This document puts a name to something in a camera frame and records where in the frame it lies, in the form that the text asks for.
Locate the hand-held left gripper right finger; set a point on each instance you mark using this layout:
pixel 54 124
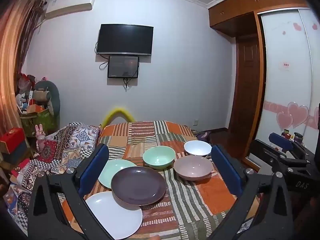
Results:
pixel 225 167

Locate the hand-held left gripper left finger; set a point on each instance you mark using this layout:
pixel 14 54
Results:
pixel 96 165

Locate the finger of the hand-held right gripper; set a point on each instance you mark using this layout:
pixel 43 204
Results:
pixel 280 141
pixel 262 150

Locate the green plate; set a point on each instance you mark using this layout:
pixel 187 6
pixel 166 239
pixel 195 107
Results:
pixel 112 170

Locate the pink bowl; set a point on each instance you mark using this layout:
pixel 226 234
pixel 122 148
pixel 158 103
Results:
pixel 192 166

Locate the white bowl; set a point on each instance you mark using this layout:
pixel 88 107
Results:
pixel 197 147

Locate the dark purple plate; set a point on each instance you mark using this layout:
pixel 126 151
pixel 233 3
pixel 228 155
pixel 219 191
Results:
pixel 138 185

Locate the white plate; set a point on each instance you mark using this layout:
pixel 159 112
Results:
pixel 112 215

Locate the green bowl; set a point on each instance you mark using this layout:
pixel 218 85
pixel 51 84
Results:
pixel 158 156

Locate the dark jar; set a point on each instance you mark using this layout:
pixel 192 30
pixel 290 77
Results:
pixel 298 138

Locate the patterned quilt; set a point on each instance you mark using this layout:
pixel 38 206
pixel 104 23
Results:
pixel 75 140

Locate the striped patchwork blanket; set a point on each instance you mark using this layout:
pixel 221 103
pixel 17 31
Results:
pixel 200 195

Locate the dark purple bag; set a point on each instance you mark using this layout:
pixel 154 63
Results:
pixel 203 135

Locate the sliding door with heart stickers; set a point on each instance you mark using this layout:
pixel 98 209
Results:
pixel 282 92

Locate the pink rabbit toy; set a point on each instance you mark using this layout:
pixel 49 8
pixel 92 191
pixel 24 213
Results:
pixel 40 136

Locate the green box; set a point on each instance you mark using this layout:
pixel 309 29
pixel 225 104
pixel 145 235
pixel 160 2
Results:
pixel 46 120

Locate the wooden door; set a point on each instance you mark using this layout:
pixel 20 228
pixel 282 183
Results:
pixel 246 80

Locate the orange box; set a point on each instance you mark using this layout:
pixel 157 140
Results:
pixel 37 108

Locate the dark storage box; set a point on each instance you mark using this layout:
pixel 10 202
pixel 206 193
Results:
pixel 15 155

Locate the red box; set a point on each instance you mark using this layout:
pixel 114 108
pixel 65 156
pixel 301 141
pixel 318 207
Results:
pixel 12 135

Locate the wooden overhead cabinet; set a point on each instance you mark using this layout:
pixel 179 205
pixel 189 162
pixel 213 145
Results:
pixel 237 10

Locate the brown curtain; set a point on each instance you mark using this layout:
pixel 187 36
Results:
pixel 12 55

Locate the white air conditioner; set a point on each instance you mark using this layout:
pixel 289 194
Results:
pixel 70 3

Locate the wall socket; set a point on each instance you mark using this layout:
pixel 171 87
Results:
pixel 195 122

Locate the small wall monitor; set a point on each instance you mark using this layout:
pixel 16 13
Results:
pixel 123 67

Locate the black wall television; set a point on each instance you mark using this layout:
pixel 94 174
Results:
pixel 125 38

